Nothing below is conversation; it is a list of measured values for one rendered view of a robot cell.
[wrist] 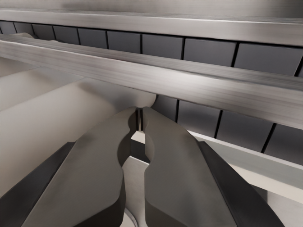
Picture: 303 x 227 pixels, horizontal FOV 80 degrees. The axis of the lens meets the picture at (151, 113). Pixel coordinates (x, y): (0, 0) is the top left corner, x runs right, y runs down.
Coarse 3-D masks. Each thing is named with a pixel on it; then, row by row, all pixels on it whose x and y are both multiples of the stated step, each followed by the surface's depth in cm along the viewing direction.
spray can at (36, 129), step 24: (48, 96) 10; (72, 96) 11; (96, 96) 11; (120, 96) 13; (144, 96) 15; (0, 120) 8; (24, 120) 8; (48, 120) 9; (72, 120) 10; (96, 120) 11; (0, 144) 7; (24, 144) 8; (48, 144) 9; (0, 168) 7; (24, 168) 8; (0, 192) 7
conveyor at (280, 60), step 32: (0, 32) 26; (32, 32) 22; (64, 32) 20; (96, 32) 18; (128, 32) 16; (224, 64) 13; (256, 64) 12; (288, 64) 11; (160, 96) 17; (192, 128) 17; (224, 128) 16; (256, 128) 14; (288, 128) 13; (288, 160) 14
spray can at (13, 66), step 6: (0, 60) 15; (6, 60) 15; (12, 60) 16; (0, 66) 15; (6, 66) 15; (12, 66) 16; (18, 66) 16; (24, 66) 16; (30, 66) 17; (36, 66) 17; (0, 72) 15; (6, 72) 15; (12, 72) 15; (18, 72) 16
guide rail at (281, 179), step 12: (216, 144) 15; (228, 156) 13; (240, 156) 13; (252, 156) 14; (240, 168) 13; (252, 168) 12; (264, 168) 12; (276, 168) 13; (288, 168) 13; (252, 180) 13; (264, 180) 12; (276, 180) 12; (288, 180) 12; (300, 180) 12; (276, 192) 12; (288, 192) 12; (300, 192) 11
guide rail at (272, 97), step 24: (0, 48) 12; (24, 48) 10; (48, 48) 9; (72, 48) 9; (96, 48) 9; (72, 72) 9; (96, 72) 8; (120, 72) 8; (144, 72) 7; (168, 72) 7; (192, 72) 6; (216, 72) 6; (240, 72) 6; (264, 72) 6; (168, 96) 7; (192, 96) 7; (216, 96) 6; (240, 96) 6; (264, 96) 5; (288, 96) 5; (288, 120) 5
